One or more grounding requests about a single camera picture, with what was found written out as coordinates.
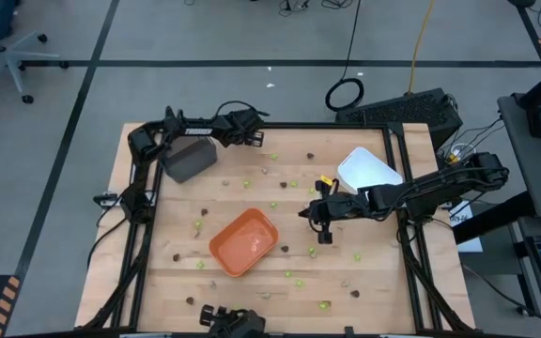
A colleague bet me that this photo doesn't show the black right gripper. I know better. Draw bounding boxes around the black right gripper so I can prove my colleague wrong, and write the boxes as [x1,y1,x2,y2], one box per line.
[298,179,371,246]

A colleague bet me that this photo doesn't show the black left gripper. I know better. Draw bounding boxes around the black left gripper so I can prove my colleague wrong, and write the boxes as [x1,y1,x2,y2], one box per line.
[225,111,266,148]

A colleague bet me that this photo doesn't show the dark grey plastic bin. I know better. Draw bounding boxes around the dark grey plastic bin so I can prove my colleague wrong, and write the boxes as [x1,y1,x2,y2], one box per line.
[160,136,219,184]

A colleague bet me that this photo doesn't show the white plastic bin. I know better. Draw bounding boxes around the white plastic bin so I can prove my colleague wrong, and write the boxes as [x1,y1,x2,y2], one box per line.
[335,146,404,197]

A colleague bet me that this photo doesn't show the orange plastic bin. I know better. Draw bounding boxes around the orange plastic bin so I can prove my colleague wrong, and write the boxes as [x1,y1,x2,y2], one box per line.
[208,207,280,279]

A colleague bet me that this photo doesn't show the black device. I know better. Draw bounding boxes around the black device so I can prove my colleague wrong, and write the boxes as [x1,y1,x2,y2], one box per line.
[198,303,268,338]

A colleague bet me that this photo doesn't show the black computer tower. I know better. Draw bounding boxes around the black computer tower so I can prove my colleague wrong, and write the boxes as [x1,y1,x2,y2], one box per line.
[334,87,464,152]

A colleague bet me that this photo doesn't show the white paper sheet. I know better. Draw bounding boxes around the white paper sheet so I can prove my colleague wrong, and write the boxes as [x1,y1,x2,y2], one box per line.
[447,200,484,254]

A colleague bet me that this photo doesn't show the black desk crossbar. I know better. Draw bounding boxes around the black desk crossbar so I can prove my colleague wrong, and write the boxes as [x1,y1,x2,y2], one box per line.
[452,191,537,245]

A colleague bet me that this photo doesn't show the grey office chair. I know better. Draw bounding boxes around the grey office chair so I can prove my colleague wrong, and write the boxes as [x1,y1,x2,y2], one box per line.
[0,0,70,105]

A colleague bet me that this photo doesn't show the black hanging cable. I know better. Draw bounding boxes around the black hanging cable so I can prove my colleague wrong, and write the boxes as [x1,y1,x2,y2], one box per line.
[324,0,366,114]

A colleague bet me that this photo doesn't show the black cable bundle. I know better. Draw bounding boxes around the black cable bundle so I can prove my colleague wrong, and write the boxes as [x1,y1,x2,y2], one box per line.
[277,0,357,12]

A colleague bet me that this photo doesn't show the white cable coil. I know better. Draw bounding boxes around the white cable coil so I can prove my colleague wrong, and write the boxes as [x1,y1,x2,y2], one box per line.
[448,142,477,164]

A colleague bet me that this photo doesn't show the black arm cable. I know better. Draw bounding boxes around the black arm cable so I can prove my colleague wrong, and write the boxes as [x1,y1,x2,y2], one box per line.
[85,213,131,271]

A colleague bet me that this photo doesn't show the yellow cable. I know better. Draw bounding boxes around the yellow cable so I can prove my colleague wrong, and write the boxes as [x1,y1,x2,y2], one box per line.
[407,0,437,95]

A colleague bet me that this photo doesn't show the black floor cable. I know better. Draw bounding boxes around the black floor cable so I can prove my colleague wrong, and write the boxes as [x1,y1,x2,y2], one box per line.
[460,262,541,332]

